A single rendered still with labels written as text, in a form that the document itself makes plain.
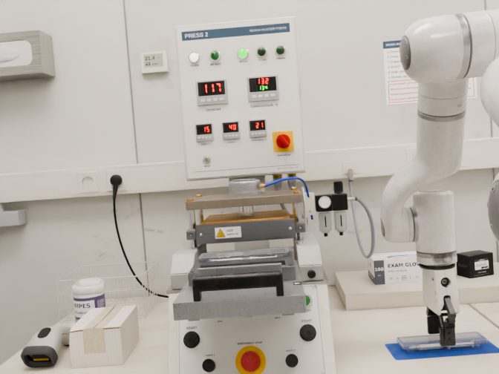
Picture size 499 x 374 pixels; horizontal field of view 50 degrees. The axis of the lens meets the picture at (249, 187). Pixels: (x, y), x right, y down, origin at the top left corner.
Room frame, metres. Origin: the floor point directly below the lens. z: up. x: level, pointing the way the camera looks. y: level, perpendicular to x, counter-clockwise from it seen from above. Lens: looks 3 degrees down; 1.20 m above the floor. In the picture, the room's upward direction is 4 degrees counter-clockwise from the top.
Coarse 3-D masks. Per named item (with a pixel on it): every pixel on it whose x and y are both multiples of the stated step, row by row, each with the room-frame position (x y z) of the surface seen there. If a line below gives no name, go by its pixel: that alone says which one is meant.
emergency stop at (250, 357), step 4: (248, 352) 1.06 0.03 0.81; (252, 352) 1.06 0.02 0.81; (244, 356) 1.06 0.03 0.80; (248, 356) 1.06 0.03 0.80; (252, 356) 1.05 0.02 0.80; (256, 356) 1.05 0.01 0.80; (244, 360) 1.05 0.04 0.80; (248, 360) 1.05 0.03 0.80; (252, 360) 1.05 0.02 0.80; (256, 360) 1.05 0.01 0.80; (260, 360) 1.05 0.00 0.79; (244, 364) 1.05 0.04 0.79; (248, 364) 1.05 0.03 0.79; (252, 364) 1.05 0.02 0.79; (256, 364) 1.05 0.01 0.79; (244, 368) 1.05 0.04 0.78; (248, 368) 1.05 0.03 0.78; (252, 368) 1.05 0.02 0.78; (256, 368) 1.05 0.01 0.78
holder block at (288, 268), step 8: (288, 256) 1.08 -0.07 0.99; (200, 264) 1.06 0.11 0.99; (208, 264) 1.05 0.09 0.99; (216, 264) 1.05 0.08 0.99; (224, 264) 1.04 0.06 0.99; (232, 264) 1.04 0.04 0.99; (240, 264) 1.04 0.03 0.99; (248, 264) 1.04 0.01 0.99; (288, 264) 1.00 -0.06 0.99; (192, 272) 0.99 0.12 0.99; (288, 272) 0.98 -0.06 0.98
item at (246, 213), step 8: (240, 208) 1.31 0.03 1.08; (248, 208) 1.30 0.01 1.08; (208, 216) 1.38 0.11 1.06; (216, 216) 1.36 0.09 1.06; (224, 216) 1.34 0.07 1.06; (232, 216) 1.33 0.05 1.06; (240, 216) 1.31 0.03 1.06; (248, 216) 1.30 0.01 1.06; (256, 216) 1.29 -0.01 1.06; (264, 216) 1.27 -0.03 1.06; (272, 216) 1.26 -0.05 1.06; (280, 216) 1.25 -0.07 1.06; (288, 216) 1.24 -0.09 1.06
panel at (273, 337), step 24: (312, 288) 1.11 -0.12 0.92; (312, 312) 1.09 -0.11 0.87; (216, 336) 1.09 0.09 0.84; (240, 336) 1.08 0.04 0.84; (264, 336) 1.08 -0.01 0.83; (288, 336) 1.08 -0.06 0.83; (192, 360) 1.07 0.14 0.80; (216, 360) 1.07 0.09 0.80; (240, 360) 1.06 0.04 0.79; (264, 360) 1.06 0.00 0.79; (312, 360) 1.05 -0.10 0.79
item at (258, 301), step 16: (208, 272) 0.94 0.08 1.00; (224, 272) 0.94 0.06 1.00; (240, 272) 0.94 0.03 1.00; (256, 288) 0.93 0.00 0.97; (272, 288) 0.92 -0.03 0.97; (288, 288) 0.92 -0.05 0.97; (176, 304) 0.87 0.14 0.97; (192, 304) 0.87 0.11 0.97; (208, 304) 0.87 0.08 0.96; (224, 304) 0.87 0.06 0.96; (240, 304) 0.87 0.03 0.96; (256, 304) 0.87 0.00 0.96; (272, 304) 0.87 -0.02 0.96; (288, 304) 0.86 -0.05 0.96; (304, 304) 0.86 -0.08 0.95; (176, 320) 0.87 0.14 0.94; (192, 320) 0.89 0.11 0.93
